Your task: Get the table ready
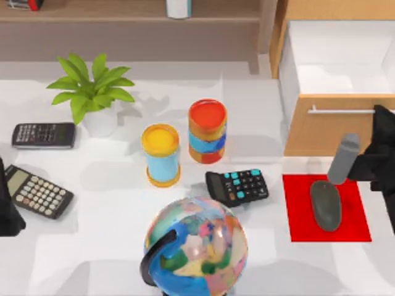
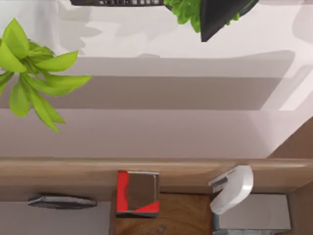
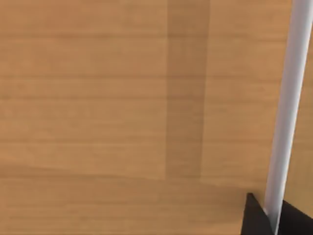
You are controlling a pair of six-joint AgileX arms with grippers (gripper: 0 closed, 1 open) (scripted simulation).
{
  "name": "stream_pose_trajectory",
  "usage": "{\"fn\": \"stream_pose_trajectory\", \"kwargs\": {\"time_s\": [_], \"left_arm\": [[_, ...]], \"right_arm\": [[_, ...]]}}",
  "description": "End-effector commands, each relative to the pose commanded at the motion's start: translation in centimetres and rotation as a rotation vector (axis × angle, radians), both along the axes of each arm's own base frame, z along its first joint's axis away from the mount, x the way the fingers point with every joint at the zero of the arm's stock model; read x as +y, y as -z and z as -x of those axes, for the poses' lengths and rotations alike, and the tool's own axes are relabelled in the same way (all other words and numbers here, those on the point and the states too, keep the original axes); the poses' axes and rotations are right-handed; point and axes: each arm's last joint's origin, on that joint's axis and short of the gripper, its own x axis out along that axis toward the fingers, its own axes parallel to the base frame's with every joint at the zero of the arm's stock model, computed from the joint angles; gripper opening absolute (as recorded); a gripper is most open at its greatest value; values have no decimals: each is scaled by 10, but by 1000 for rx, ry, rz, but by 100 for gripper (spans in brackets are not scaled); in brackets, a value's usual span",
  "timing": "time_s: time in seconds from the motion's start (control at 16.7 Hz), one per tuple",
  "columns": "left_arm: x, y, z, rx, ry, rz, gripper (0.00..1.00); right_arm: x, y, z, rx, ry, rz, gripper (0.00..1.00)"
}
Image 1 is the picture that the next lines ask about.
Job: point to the pale grey rounded box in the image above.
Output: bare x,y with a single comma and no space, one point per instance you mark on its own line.
343,160

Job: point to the colourful globe with black stand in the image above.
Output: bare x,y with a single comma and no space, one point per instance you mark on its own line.
200,246

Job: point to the green plant in white pot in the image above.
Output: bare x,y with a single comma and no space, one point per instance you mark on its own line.
89,89

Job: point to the yellow and light blue can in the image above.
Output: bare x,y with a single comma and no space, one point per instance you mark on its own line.
161,154

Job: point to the white and teal cup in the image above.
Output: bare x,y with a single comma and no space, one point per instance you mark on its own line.
178,7

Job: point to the black calculator with teal keys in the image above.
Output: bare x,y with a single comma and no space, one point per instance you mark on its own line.
240,186

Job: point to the black calculator with dark keys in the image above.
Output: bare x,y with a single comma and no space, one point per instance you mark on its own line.
43,135

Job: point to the pale wooden drawer front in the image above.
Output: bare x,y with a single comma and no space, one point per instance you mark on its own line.
321,135

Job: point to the red and black stapler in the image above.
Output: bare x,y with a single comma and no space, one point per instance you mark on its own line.
34,3

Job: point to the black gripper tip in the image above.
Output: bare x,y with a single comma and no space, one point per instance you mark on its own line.
7,209

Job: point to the white drawer inside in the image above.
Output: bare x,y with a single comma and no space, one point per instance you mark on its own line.
333,55

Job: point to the wooden cupboard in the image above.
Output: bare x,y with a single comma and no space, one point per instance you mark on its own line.
277,40

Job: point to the red orange and blue can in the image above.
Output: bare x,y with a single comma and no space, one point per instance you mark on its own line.
207,132

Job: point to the wooden open shelf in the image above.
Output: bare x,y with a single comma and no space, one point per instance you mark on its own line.
129,37

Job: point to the red square mat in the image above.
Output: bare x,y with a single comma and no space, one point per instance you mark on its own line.
355,222

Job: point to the dark grey computer mouse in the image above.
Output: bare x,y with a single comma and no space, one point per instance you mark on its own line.
325,206

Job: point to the black calculator with grey keys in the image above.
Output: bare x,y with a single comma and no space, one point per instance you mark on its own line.
38,192

